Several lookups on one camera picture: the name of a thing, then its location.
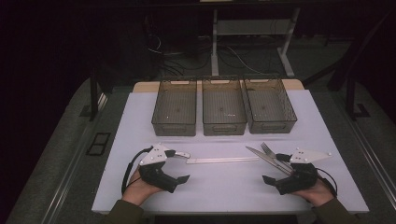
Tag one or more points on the black metal stand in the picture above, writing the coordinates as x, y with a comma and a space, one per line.
351, 99
93, 93

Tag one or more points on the black floor outlet frame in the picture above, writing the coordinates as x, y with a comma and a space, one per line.
98, 143

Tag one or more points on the white table mat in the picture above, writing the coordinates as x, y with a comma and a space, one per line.
224, 186

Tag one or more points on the white metal desk frame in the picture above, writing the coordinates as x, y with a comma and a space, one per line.
214, 56

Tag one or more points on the person's right hand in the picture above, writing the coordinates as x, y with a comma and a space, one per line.
319, 194

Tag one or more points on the translucent grey plastic bin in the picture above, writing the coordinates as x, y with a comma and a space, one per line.
175, 109
223, 109
267, 107

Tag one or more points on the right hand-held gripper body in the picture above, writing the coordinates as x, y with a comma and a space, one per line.
299, 180

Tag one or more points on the aluminium floor rail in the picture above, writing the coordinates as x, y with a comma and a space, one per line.
67, 183
376, 168

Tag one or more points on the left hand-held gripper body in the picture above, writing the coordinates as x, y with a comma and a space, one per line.
155, 174

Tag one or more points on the person's left hand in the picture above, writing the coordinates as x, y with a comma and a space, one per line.
137, 189

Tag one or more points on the steel table knife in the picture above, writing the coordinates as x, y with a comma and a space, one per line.
264, 157

